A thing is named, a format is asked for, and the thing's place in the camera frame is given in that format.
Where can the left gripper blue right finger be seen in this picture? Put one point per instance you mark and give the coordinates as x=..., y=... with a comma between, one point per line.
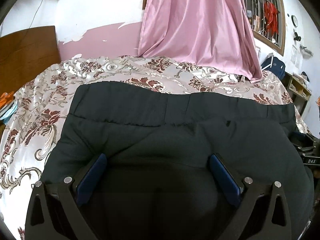
x=260, y=211

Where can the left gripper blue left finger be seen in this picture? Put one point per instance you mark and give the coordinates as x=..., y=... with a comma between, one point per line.
x=54, y=209

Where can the black padded jacket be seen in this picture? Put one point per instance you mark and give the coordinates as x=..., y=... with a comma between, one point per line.
x=156, y=183

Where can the orange clothes pile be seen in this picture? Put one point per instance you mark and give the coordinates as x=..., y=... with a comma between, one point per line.
x=9, y=106

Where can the wooden desk shelf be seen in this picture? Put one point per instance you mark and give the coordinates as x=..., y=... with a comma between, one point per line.
x=298, y=91

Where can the navy blue backpack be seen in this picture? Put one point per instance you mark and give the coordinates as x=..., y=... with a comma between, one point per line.
x=274, y=65

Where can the floral satin bedspread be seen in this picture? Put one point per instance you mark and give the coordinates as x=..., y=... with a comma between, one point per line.
x=43, y=105

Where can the red hanging garment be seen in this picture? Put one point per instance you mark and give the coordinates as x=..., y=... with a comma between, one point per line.
x=271, y=17

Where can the barred wooden window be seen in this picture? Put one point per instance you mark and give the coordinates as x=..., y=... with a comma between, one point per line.
x=255, y=15

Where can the brown wooden headboard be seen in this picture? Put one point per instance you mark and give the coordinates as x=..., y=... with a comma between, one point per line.
x=25, y=54

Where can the pink curtain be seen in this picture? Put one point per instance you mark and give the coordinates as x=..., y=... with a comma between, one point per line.
x=212, y=33

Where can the round wall clock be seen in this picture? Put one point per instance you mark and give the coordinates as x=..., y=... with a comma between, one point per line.
x=294, y=21

